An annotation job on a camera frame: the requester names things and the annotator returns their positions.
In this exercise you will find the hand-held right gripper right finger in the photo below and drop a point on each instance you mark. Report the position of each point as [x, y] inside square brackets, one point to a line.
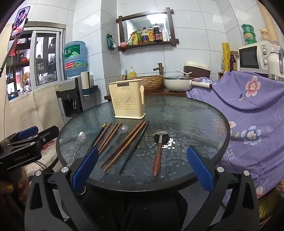
[199, 171]

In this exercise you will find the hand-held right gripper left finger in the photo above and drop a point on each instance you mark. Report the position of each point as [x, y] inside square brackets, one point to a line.
[85, 170]

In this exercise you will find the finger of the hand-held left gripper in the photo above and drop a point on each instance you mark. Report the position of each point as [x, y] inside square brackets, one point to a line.
[47, 136]
[28, 132]

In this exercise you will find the black chopstick with gold tip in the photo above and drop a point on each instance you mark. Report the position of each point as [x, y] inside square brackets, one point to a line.
[99, 134]

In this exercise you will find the brown wooden chopstick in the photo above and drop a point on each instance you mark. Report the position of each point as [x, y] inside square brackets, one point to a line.
[121, 144]
[112, 135]
[109, 135]
[106, 132]
[125, 146]

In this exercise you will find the plain black chopstick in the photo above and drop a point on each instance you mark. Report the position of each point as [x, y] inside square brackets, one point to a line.
[134, 147]

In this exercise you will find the cream perforated utensil holder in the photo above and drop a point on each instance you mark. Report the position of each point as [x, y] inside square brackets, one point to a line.
[126, 97]

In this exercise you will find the person's left hand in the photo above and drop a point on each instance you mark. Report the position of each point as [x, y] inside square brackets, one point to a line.
[10, 188]

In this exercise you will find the red white floor cloth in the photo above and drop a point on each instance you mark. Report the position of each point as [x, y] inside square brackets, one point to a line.
[48, 155]

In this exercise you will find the beige cloth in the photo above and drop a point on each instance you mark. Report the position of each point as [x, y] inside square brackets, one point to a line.
[26, 111]

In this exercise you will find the clear plastic spoon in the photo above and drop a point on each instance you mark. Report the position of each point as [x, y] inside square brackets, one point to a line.
[123, 130]
[81, 136]

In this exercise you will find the water dispenser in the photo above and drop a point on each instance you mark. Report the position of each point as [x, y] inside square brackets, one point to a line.
[71, 97]

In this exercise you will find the round glass table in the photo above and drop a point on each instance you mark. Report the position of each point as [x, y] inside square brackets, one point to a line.
[188, 124]

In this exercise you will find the white cup dispenser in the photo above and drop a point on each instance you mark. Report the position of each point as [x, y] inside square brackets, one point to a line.
[85, 81]

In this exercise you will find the purple floral cloth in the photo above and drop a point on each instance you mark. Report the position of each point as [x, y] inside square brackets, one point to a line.
[255, 115]

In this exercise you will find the yellow shiny cloth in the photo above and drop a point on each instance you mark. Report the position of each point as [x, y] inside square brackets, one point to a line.
[270, 206]

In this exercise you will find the blue water jug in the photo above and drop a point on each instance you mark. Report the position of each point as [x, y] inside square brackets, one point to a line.
[74, 57]

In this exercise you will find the wooden counter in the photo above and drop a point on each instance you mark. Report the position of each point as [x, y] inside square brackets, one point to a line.
[159, 93]

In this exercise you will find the white pan with lid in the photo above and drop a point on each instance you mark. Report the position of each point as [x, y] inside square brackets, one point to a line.
[177, 84]

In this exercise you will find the wooden crate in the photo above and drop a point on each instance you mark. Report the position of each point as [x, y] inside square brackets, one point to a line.
[220, 75]

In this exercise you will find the woven basin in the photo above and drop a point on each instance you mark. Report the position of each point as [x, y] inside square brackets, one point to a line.
[153, 82]

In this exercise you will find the white rice paddle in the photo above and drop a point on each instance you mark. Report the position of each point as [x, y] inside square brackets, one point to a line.
[183, 71]

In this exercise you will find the yellow soap pump bottle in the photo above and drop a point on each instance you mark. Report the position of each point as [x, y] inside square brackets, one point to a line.
[132, 72]

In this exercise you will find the small clear bottle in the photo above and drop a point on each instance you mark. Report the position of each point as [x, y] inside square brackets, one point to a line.
[222, 64]

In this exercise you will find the bronze faucet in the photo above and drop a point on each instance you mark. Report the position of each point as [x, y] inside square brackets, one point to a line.
[159, 67]

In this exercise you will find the green hanging packet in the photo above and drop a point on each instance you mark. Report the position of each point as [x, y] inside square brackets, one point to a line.
[110, 42]

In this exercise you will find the brown glass bottle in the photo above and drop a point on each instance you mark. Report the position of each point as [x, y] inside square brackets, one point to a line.
[232, 62]

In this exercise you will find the yellow roll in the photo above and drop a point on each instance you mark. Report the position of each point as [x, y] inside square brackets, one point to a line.
[225, 56]

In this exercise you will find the pink bowl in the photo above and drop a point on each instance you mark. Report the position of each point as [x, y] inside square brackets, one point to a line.
[123, 44]

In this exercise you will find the white microwave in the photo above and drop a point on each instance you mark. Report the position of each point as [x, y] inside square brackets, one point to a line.
[249, 56]

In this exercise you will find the yellow snack packet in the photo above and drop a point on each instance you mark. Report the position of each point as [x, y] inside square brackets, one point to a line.
[133, 39]

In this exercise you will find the white kettle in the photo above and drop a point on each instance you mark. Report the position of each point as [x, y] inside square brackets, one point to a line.
[275, 64]

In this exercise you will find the wooden framed mirror shelf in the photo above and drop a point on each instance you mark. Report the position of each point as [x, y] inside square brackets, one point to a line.
[173, 33]

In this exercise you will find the white plastic bottle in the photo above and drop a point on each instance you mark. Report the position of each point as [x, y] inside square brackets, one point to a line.
[164, 35]

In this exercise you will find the purple label bottle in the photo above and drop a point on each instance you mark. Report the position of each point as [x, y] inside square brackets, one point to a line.
[145, 35]

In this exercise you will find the dark soy sauce bottle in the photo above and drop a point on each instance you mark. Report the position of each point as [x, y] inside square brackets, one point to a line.
[158, 32]

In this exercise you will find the yellow label bottle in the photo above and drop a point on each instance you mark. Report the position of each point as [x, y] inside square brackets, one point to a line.
[151, 34]

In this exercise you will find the stack of green noodle cups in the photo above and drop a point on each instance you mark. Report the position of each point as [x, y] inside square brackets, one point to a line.
[248, 34]

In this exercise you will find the beige lidded jar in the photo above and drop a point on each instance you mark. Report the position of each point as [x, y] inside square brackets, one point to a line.
[264, 34]

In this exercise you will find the tall beige tube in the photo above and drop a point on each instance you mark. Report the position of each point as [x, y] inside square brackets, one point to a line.
[269, 20]

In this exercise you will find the window with metal frame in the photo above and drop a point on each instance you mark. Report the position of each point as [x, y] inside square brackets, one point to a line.
[44, 60]

